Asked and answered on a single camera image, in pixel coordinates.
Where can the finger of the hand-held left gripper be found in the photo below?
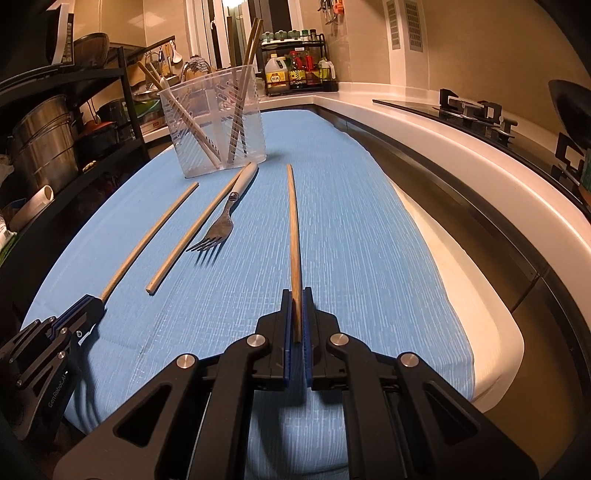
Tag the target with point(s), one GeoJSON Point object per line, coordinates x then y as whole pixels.
{"type": "Point", "coordinates": [69, 337]}
{"type": "Point", "coordinates": [41, 330]}

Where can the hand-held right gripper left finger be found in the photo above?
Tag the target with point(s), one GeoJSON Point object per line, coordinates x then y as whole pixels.
{"type": "Point", "coordinates": [289, 360]}

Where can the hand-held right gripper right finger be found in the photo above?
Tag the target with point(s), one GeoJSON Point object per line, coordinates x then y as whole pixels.
{"type": "Point", "coordinates": [307, 364]}

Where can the wooden chopstick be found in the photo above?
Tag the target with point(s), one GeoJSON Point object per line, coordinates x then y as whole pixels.
{"type": "Point", "coordinates": [147, 74]}
{"type": "Point", "coordinates": [154, 69]}
{"type": "Point", "coordinates": [188, 193]}
{"type": "Point", "coordinates": [154, 284]}
{"type": "Point", "coordinates": [258, 41]}
{"type": "Point", "coordinates": [250, 41]}
{"type": "Point", "coordinates": [294, 254]}

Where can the metal fork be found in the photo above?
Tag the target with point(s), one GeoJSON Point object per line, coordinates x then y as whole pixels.
{"type": "Point", "coordinates": [221, 230]}

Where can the clear plastic utensil holder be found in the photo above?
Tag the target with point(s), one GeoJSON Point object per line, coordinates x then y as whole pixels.
{"type": "Point", "coordinates": [251, 138]}

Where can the green printed package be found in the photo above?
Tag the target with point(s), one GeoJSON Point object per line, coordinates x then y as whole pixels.
{"type": "Point", "coordinates": [5, 244]}

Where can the white paper roll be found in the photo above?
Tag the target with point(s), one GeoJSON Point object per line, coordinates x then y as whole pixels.
{"type": "Point", "coordinates": [34, 205]}

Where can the blue table cloth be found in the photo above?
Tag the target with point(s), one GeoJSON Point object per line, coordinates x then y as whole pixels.
{"type": "Point", "coordinates": [369, 230]}

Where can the stacked steel pots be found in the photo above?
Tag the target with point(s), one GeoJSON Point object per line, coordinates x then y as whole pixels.
{"type": "Point", "coordinates": [46, 147]}

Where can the dark pot with red lid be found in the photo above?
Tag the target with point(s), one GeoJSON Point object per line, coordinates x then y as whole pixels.
{"type": "Point", "coordinates": [99, 138]}

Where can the black shelf rack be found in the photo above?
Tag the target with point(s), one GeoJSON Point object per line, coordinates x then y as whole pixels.
{"type": "Point", "coordinates": [134, 115]}

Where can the oil jug with yellow label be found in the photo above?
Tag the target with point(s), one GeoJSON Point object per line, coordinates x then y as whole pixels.
{"type": "Point", "coordinates": [276, 81]}

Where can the brown pot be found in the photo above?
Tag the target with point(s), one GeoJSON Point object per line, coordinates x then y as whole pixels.
{"type": "Point", "coordinates": [92, 48]}

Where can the dark sauce bottle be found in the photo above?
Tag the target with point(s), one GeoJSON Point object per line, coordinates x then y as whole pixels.
{"type": "Point", "coordinates": [297, 74]}

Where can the red label sauce bottle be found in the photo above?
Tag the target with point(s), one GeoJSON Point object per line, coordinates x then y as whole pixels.
{"type": "Point", "coordinates": [311, 71]}

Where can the sink faucet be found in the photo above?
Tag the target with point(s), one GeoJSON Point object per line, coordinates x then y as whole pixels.
{"type": "Point", "coordinates": [191, 67]}

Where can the black spice rack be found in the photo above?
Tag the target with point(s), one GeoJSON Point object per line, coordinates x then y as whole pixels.
{"type": "Point", "coordinates": [332, 64]}

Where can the white hanging ladle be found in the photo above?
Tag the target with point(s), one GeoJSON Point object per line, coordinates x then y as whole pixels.
{"type": "Point", "coordinates": [176, 56]}

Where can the black gas stove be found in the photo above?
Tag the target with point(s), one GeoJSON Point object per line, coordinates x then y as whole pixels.
{"type": "Point", "coordinates": [531, 138]}

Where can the row of spice jars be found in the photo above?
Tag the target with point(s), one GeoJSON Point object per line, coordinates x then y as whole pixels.
{"type": "Point", "coordinates": [288, 35]}

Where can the hanging kitchen tools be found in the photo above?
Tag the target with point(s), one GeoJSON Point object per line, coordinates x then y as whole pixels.
{"type": "Point", "coordinates": [332, 11]}

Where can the black wok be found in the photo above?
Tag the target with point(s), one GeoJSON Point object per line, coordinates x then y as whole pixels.
{"type": "Point", "coordinates": [572, 110]}

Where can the window frame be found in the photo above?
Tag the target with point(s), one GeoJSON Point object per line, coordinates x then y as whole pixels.
{"type": "Point", "coordinates": [240, 27]}

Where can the wall vent grille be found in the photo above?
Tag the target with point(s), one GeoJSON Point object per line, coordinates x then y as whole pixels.
{"type": "Point", "coordinates": [413, 25]}
{"type": "Point", "coordinates": [391, 25]}

